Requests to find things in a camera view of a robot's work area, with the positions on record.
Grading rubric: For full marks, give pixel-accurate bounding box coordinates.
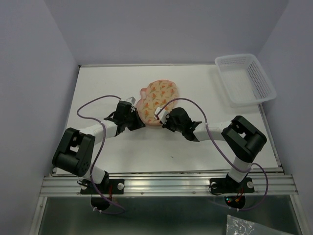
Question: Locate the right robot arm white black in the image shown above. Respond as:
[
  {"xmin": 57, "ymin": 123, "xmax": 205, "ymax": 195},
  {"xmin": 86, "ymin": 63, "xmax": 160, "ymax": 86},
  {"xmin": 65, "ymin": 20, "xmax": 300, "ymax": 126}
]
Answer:
[{"xmin": 155, "ymin": 107, "xmax": 267, "ymax": 194}]

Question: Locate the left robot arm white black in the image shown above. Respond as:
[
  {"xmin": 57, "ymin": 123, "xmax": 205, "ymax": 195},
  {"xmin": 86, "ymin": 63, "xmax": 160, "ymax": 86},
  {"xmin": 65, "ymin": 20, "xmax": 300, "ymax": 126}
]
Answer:
[{"xmin": 52, "ymin": 100, "xmax": 145, "ymax": 193}]

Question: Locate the clear plastic bag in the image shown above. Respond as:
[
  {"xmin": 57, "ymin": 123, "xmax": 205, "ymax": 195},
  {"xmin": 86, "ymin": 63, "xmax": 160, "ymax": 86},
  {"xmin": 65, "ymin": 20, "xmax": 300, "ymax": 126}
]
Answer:
[{"xmin": 225, "ymin": 214, "xmax": 304, "ymax": 235}]

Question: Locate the white plastic basket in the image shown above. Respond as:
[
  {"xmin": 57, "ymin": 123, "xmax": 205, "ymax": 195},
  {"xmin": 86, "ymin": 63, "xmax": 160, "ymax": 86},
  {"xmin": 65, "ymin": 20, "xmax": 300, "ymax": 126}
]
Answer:
[{"xmin": 215, "ymin": 54, "xmax": 277, "ymax": 107}]

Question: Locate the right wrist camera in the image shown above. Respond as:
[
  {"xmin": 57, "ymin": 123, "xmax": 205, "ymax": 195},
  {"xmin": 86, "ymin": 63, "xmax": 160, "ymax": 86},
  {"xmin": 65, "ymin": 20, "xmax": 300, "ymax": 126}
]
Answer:
[{"xmin": 155, "ymin": 107, "xmax": 170, "ymax": 124}]

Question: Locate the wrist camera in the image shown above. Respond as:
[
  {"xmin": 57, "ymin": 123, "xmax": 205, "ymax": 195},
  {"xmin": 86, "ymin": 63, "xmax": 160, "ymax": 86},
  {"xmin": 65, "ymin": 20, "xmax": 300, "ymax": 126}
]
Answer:
[
  {"xmin": 155, "ymin": 107, "xmax": 170, "ymax": 124},
  {"xmin": 124, "ymin": 96, "xmax": 136, "ymax": 105}
]

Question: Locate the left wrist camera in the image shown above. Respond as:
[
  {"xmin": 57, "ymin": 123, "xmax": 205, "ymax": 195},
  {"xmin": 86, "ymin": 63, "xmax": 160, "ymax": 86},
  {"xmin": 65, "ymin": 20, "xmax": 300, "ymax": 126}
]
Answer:
[{"xmin": 124, "ymin": 96, "xmax": 136, "ymax": 105}]

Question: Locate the aluminium frame rail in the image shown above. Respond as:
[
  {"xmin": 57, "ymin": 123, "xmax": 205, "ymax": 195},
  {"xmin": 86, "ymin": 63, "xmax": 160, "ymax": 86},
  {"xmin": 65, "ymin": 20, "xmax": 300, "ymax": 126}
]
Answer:
[{"xmin": 40, "ymin": 173, "xmax": 298, "ymax": 197}]

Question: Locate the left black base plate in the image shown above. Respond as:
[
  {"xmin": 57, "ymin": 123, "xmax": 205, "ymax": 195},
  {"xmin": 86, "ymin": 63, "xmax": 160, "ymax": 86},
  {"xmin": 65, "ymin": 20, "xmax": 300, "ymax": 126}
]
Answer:
[{"xmin": 77, "ymin": 179, "xmax": 125, "ymax": 195}]

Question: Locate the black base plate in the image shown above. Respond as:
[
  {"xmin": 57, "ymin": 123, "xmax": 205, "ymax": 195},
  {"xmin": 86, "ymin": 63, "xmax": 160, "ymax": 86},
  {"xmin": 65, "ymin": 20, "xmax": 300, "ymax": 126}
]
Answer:
[
  {"xmin": 77, "ymin": 179, "xmax": 125, "ymax": 195},
  {"xmin": 209, "ymin": 177, "xmax": 255, "ymax": 194}
]

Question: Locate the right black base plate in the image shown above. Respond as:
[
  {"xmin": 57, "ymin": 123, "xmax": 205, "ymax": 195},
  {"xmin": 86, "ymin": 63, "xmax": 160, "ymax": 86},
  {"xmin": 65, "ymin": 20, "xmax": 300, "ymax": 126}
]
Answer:
[{"xmin": 209, "ymin": 177, "xmax": 255, "ymax": 194}]

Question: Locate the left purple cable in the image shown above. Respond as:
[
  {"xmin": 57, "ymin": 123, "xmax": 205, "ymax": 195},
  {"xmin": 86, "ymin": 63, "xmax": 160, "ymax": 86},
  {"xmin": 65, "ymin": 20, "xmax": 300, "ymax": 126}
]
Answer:
[{"xmin": 76, "ymin": 94, "xmax": 127, "ymax": 215}]

